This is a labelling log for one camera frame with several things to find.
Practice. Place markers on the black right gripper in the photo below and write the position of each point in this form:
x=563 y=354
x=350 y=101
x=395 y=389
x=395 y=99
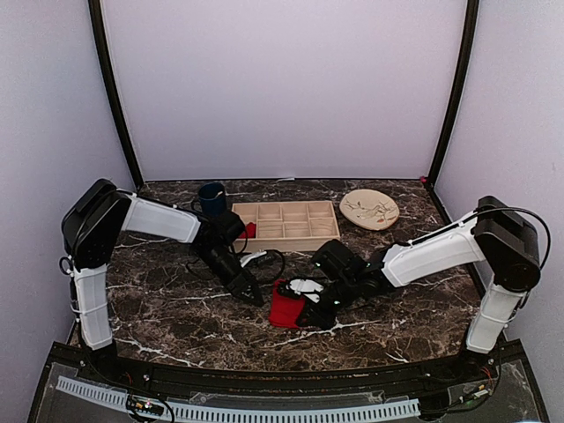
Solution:
x=317 y=317

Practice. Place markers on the white slotted cable duct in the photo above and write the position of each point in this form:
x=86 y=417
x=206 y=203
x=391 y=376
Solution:
x=207 y=407

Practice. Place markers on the black left corner post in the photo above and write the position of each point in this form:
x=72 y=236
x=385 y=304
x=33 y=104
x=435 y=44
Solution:
x=111 y=89

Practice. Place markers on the red santa sock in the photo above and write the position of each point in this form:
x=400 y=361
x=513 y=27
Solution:
x=285 y=310

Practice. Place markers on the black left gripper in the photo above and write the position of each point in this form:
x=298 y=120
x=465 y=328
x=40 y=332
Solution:
x=243 y=280

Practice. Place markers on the round beige decorated plate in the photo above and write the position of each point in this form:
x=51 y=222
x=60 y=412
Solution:
x=369 y=209

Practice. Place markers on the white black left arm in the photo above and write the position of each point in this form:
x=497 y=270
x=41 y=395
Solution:
x=105 y=213

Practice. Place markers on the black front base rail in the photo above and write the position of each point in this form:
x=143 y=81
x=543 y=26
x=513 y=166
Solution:
x=425 y=377

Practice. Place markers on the plain red sock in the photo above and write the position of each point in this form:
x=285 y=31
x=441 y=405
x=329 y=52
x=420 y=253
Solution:
x=249 y=232

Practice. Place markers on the dark blue mug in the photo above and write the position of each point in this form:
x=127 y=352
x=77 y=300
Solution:
x=210 y=200

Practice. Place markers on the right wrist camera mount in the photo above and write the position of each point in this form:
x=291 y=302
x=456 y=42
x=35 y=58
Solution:
x=301 y=288

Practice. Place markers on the black right corner post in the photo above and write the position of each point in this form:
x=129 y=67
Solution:
x=456 y=92

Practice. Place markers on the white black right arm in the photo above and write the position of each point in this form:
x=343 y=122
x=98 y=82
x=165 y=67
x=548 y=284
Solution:
x=494 y=233

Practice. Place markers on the wooden compartment tray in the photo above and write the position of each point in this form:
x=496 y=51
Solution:
x=302 y=226

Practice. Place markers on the black corner post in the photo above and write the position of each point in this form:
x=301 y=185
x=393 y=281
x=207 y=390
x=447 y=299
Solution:
x=456 y=92
x=111 y=89

